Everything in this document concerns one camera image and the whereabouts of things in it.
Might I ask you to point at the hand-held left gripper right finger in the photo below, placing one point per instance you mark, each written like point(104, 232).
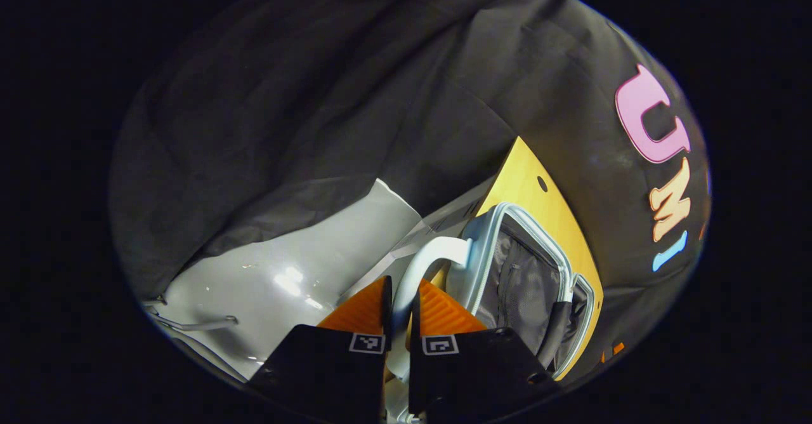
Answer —
point(415, 329)

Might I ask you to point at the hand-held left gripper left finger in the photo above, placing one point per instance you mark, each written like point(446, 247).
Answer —
point(386, 303)

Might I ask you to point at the light blue suitcase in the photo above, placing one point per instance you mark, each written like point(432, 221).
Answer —
point(514, 284)

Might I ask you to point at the black backdrop cloth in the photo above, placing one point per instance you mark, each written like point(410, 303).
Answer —
point(317, 94)

